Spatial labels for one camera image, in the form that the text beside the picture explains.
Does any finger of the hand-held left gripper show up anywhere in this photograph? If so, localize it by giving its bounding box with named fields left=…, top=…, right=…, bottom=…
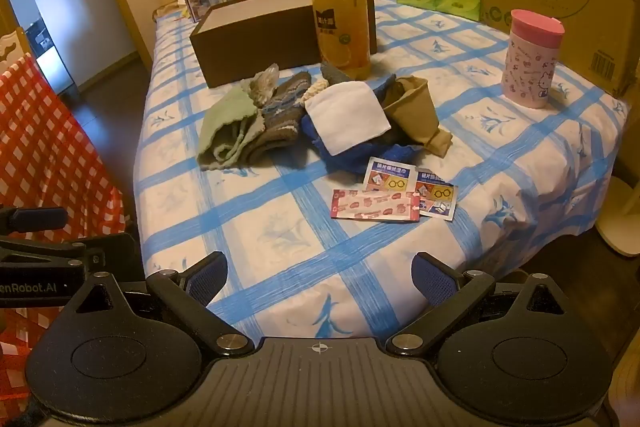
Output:
left=0, top=234, right=137, bottom=283
left=0, top=206, right=69, bottom=234

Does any khaki cloth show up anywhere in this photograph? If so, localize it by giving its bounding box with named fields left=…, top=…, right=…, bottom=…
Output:
left=382, top=76, right=453, bottom=158

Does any red patterned bandage packet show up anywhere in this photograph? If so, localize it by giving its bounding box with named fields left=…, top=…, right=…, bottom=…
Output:
left=330, top=188, right=422, bottom=223

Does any crumpled clear plastic bag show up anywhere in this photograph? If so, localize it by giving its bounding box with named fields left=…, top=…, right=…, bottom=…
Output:
left=240, top=63, right=281, bottom=108

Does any grey sock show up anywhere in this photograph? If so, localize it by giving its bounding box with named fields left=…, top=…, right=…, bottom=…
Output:
left=320, top=61, right=353, bottom=85

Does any lens wipe packet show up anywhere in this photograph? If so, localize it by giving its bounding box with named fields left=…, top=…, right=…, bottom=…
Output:
left=362, top=157, right=418, bottom=194
left=415, top=167, right=458, bottom=222

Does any white stand base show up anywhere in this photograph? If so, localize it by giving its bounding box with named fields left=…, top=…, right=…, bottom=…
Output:
left=595, top=177, right=640, bottom=260

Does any white cloth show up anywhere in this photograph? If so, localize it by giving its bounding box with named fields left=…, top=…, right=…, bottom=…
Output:
left=304, top=80, right=392, bottom=156

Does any brown box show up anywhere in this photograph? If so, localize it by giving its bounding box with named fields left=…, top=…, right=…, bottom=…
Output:
left=189, top=0, right=377, bottom=88

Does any striped knit sock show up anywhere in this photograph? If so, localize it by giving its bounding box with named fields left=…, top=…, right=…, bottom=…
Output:
left=257, top=72, right=313, bottom=152

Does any pink lidded cup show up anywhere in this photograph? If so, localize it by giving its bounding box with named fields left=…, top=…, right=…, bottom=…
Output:
left=501, top=9, right=566, bottom=109

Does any green cloth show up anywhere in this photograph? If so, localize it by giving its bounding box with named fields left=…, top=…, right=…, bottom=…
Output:
left=196, top=84, right=266, bottom=170

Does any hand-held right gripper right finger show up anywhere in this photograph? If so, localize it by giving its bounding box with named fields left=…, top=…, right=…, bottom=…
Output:
left=385, top=251, right=577, bottom=358

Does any cream knit sock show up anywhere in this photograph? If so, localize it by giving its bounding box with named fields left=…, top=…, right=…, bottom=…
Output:
left=304, top=79, right=331, bottom=100

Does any white hallway cabinet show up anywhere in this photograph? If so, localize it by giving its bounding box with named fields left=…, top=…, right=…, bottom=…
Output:
left=37, top=47, right=77, bottom=94

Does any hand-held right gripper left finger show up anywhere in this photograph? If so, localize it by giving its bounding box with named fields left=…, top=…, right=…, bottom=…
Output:
left=64, top=251, right=256, bottom=358

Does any red checked cloth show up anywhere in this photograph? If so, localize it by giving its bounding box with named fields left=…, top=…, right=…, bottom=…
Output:
left=0, top=54, right=133, bottom=358

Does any blue towel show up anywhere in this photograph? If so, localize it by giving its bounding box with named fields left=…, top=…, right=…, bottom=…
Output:
left=300, top=74, right=426, bottom=175

